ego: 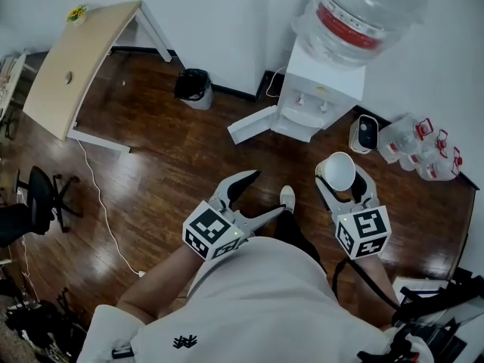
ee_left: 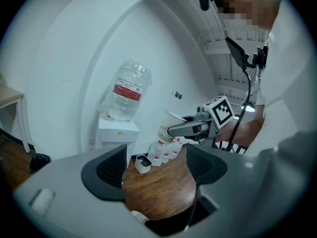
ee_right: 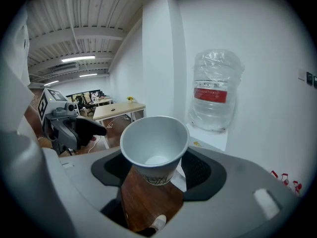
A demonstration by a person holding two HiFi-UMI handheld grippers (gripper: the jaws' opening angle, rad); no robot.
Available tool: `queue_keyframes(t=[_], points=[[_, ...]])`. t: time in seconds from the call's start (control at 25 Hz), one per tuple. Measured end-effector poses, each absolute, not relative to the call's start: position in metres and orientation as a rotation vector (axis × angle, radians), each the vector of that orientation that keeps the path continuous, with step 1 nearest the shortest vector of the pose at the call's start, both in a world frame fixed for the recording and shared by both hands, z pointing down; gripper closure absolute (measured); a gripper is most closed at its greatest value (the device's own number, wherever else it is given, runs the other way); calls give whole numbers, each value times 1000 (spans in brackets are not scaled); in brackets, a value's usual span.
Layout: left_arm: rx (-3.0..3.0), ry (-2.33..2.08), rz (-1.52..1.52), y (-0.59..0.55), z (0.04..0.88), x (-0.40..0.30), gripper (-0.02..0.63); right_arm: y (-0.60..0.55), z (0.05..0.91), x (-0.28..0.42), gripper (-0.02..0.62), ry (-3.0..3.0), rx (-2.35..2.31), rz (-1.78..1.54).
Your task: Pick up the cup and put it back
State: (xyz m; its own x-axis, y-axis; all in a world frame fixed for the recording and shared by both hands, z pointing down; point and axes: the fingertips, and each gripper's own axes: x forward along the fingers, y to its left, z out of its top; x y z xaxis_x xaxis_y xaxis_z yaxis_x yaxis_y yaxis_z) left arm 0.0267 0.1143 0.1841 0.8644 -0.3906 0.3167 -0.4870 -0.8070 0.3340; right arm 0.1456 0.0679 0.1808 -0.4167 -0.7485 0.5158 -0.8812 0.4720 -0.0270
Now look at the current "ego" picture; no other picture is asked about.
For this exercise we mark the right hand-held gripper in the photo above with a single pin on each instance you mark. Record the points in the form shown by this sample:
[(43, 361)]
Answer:
[(365, 231)]

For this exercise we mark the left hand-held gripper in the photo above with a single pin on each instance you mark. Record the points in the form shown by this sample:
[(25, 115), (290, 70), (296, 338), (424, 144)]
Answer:
[(211, 227)]

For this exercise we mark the white paper cup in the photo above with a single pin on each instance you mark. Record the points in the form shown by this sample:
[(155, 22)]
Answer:
[(338, 172)]

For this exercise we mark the person's right forearm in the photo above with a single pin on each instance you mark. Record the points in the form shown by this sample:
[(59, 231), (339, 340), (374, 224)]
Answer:
[(374, 278)]

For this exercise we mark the person's left forearm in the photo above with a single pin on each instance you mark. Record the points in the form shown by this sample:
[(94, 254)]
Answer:
[(159, 282)]

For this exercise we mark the person's white shoe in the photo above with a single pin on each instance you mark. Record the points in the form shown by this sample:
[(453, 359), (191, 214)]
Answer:
[(288, 197)]

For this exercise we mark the small white heater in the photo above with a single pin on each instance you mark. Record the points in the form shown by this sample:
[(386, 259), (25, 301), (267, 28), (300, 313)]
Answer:
[(365, 134)]

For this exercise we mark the person's black trouser leg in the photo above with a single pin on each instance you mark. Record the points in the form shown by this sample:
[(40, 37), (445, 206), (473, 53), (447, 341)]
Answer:
[(298, 236)]

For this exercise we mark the clear jug with red cap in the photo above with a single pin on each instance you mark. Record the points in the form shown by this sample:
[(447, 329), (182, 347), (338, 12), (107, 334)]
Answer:
[(440, 168), (402, 138), (423, 153)]

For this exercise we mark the person's white shirt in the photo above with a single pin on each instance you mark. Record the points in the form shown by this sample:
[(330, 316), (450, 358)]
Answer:
[(257, 304)]

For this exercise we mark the white water dispenser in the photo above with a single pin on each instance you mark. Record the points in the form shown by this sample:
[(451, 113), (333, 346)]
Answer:
[(321, 85)]

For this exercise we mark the grey bin with black bag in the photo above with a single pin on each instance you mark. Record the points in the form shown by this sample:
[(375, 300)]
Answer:
[(193, 89)]

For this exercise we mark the large clear water bottle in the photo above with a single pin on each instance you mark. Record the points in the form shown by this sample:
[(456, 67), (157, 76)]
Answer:
[(355, 17)]

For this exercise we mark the black office chair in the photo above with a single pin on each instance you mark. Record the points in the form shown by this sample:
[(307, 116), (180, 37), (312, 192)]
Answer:
[(39, 193)]

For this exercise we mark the light wooden desk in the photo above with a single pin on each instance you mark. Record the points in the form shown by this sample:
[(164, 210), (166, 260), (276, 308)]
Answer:
[(75, 70)]

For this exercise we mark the black chair seat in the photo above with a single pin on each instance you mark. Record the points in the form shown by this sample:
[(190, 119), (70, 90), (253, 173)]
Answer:
[(19, 221)]

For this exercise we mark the black clutter pile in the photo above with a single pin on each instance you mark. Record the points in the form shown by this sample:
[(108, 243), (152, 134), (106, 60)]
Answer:
[(34, 323)]

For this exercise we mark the yellow flowers in pot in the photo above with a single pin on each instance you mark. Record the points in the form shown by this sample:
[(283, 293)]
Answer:
[(76, 14)]

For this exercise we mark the white side table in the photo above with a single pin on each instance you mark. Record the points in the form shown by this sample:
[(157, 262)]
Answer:
[(9, 81)]

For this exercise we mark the black equipment frame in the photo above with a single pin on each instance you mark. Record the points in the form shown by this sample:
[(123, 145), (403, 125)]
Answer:
[(442, 308)]

